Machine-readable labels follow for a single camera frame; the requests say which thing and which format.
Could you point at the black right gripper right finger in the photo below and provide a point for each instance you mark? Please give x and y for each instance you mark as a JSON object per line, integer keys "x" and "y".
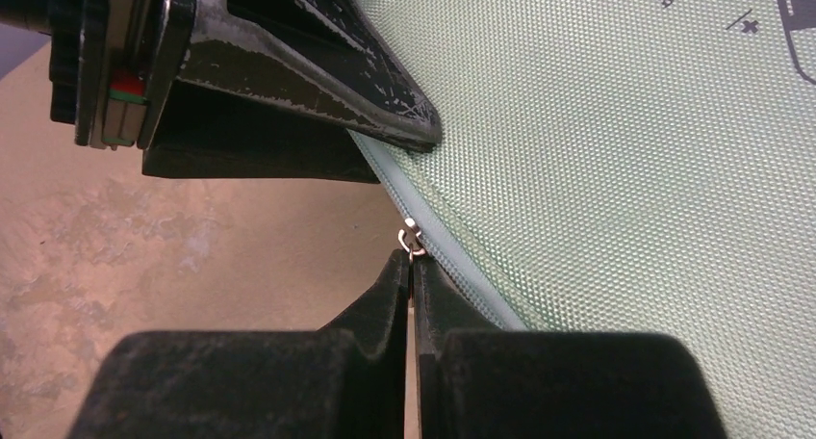
{"x": 476, "y": 380}

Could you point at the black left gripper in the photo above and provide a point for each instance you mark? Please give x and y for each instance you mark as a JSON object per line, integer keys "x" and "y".
{"x": 229, "y": 89}

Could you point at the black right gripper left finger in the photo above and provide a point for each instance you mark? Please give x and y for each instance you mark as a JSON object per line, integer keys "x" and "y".
{"x": 343, "y": 380}

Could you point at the mint green storage case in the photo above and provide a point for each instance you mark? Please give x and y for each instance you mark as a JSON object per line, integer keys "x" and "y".
{"x": 644, "y": 165}

